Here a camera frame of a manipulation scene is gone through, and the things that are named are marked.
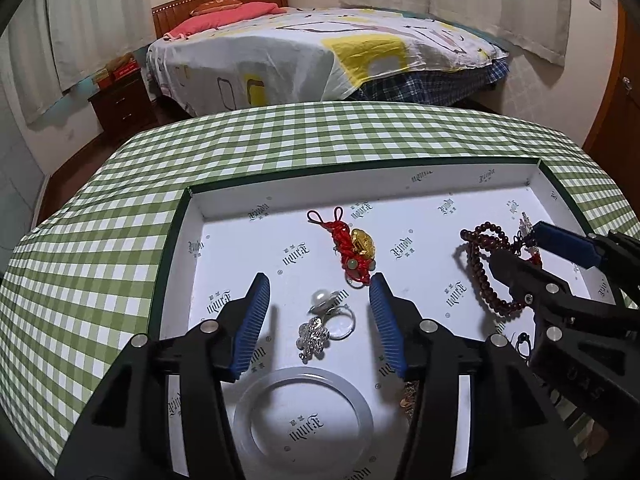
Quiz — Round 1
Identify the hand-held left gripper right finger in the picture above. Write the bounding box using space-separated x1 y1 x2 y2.
369 272 586 480

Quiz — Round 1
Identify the blue plaid bedsheet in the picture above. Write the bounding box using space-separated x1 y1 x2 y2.
350 57 511 109

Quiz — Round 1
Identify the clear crystal brooch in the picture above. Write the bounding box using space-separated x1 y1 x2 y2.
514 211 539 251

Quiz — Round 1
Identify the pink blanket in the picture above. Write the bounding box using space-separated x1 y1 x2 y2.
162 2 286 42

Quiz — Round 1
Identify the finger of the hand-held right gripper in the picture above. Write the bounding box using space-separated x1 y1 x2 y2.
489 249 640 361
531 221 640 306

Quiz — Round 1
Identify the orange patterned pillow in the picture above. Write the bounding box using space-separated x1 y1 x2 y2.
188 0 246 17

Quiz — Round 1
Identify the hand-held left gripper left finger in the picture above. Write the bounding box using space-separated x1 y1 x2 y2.
55 272 272 480

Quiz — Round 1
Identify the dark wooden nightstand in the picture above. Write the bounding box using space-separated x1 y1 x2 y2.
88 68 159 134

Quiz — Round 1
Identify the wooden door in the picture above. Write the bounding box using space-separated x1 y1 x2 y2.
582 0 640 172

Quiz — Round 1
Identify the green checkered tablecloth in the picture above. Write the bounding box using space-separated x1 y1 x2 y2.
0 101 640 476

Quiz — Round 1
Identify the dark red bead necklace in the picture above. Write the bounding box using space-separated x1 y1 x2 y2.
454 222 544 319

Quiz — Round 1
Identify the white translucent bangle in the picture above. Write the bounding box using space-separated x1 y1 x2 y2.
232 366 375 467

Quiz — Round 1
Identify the pink gold hair clip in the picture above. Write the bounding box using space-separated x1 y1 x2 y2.
398 379 421 419

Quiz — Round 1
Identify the printed white yellow blanket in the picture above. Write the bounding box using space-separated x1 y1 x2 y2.
147 7 511 116

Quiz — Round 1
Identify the rhinestone flower brooch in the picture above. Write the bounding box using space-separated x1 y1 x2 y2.
297 315 329 364

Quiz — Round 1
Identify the red boxes stack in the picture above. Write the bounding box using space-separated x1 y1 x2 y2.
94 54 141 84

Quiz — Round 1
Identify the silver pearl ring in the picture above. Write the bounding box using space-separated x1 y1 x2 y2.
307 288 357 341

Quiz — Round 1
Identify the red knot gold toad charm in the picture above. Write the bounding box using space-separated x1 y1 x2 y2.
305 207 381 289

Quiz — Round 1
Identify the white shallow box tray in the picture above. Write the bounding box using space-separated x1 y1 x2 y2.
147 157 631 480

